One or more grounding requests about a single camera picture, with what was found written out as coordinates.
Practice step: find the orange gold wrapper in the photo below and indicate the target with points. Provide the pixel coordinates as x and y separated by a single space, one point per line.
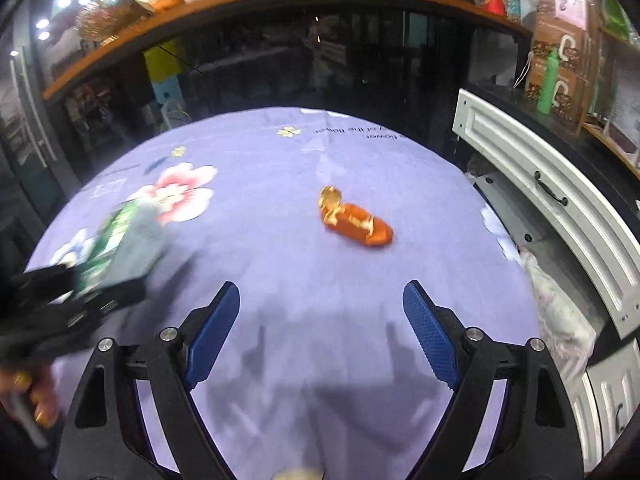
360 225

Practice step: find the green packet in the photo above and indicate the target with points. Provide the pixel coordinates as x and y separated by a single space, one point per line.
130 240

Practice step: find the pale floral cloth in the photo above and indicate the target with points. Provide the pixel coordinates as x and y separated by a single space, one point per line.
555 305

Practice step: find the brown printed box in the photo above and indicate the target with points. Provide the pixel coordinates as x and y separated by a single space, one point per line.
542 35
567 100

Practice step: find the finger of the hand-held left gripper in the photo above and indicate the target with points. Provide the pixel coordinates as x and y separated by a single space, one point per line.
120 295
50 276

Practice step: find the white cabinet drawer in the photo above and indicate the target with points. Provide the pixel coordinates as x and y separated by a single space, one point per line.
510 150

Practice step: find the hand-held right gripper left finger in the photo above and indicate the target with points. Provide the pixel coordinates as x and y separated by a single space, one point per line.
212 335

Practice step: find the purple floral tablecloth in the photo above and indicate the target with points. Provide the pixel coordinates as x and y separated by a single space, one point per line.
300 160

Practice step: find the white lower cabinet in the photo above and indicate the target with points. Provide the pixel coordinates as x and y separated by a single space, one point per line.
605 390

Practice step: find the green bottle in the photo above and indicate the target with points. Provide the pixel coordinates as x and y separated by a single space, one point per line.
547 85

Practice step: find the amber glass bowl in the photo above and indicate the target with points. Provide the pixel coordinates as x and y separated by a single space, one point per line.
110 20

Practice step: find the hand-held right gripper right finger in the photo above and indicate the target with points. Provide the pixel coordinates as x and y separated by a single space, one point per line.
430 335

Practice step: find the yellow box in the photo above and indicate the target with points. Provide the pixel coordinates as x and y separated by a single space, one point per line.
162 62

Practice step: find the person's left hand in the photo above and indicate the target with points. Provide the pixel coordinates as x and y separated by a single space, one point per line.
42 395

